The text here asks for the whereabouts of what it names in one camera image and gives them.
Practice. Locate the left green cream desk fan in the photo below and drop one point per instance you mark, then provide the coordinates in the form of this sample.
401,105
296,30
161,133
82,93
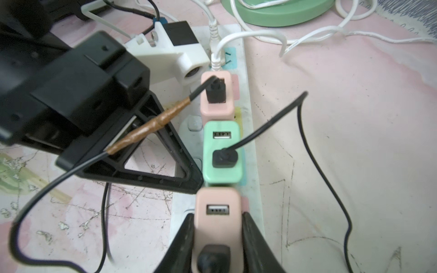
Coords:
286,14

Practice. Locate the white power strip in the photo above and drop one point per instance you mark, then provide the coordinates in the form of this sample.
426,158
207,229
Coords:
192,136

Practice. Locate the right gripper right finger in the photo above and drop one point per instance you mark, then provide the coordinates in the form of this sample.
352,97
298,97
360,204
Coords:
258,257

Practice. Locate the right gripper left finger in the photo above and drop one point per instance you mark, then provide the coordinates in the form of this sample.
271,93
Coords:
178,256

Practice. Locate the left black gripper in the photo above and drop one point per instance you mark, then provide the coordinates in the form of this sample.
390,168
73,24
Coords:
62,100

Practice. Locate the pink USB adapter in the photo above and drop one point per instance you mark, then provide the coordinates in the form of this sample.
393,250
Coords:
217,101
218,221

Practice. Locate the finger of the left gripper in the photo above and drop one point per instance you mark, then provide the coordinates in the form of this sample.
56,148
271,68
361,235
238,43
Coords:
160,161

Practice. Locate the green USB adapter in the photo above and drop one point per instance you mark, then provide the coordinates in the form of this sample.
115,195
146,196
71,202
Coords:
222,164

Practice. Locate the white plug of fan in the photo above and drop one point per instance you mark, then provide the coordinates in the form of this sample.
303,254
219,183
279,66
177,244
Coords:
217,60

